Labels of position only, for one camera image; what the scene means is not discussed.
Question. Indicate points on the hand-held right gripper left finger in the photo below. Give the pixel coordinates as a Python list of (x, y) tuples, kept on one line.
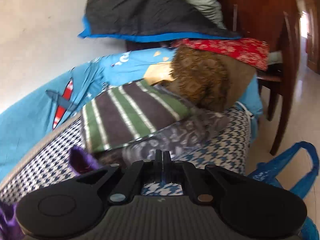
[(158, 160)]

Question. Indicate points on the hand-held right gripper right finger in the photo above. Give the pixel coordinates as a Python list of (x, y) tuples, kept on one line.
[(167, 160)]

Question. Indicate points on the purple floral sweater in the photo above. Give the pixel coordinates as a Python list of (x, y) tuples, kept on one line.
[(80, 160)]

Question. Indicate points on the grey patterned cloth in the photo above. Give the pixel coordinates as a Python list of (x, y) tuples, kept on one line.
[(180, 135)]

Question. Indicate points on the green striped cloth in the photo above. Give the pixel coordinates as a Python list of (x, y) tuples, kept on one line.
[(130, 115)]

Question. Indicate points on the houndstooth mattress cover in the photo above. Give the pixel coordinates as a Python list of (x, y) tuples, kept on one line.
[(220, 142)]

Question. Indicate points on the brown fluffy blanket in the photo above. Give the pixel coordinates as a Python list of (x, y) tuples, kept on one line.
[(200, 80)]

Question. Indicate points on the blue plastic bag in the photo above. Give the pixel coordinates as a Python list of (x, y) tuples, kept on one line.
[(275, 170)]

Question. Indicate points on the red floral cloth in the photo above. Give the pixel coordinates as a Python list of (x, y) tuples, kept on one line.
[(235, 48)]

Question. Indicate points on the blue airplane print bed sheet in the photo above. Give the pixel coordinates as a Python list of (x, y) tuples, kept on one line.
[(25, 120)]

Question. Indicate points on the dark quilt with blue lining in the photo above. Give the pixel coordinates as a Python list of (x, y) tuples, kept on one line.
[(140, 12)]

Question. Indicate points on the brown wooden chair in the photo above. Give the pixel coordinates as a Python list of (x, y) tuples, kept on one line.
[(252, 10)]

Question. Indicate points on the brown wooden door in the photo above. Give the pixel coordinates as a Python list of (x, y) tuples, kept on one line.
[(313, 42)]

